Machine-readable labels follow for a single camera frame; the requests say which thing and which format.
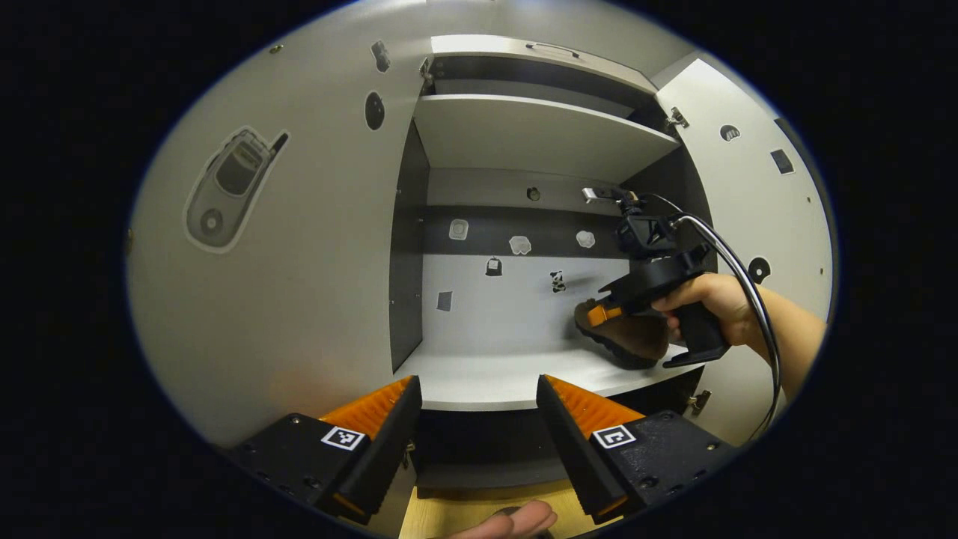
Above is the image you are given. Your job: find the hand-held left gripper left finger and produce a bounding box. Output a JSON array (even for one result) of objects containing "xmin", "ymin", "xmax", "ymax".
[{"xmin": 225, "ymin": 374, "xmax": 424, "ymax": 525}]

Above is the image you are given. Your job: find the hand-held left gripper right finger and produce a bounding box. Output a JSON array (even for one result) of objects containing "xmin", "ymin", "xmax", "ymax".
[{"xmin": 535, "ymin": 374, "xmax": 742, "ymax": 525}]

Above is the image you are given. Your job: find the brown fuzzy shoe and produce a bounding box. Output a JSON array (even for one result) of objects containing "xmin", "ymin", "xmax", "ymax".
[{"xmin": 574, "ymin": 298, "xmax": 671, "ymax": 370}]

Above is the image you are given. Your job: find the white shoe cabinet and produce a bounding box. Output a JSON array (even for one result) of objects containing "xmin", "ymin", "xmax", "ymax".
[{"xmin": 389, "ymin": 34, "xmax": 719, "ymax": 499}]

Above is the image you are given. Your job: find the white door with cat sticker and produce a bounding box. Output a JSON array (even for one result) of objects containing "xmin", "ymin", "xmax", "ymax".
[{"xmin": 655, "ymin": 58, "xmax": 835, "ymax": 446}]

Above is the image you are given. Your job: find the white door with phone sticker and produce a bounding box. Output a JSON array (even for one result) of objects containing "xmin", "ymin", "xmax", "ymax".
[{"xmin": 126, "ymin": 0, "xmax": 435, "ymax": 536}]

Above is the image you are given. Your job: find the white cabinet shelf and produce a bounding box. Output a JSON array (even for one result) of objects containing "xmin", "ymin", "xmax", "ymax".
[
  {"xmin": 394, "ymin": 344, "xmax": 686, "ymax": 412},
  {"xmin": 413, "ymin": 94, "xmax": 680, "ymax": 184}
]

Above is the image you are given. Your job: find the white cabinet drawer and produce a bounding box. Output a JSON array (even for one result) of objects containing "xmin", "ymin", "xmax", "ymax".
[{"xmin": 430, "ymin": 34, "xmax": 659, "ymax": 94}]

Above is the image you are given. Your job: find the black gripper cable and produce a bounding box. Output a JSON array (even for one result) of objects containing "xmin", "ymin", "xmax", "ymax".
[{"xmin": 651, "ymin": 193, "xmax": 783, "ymax": 442}]

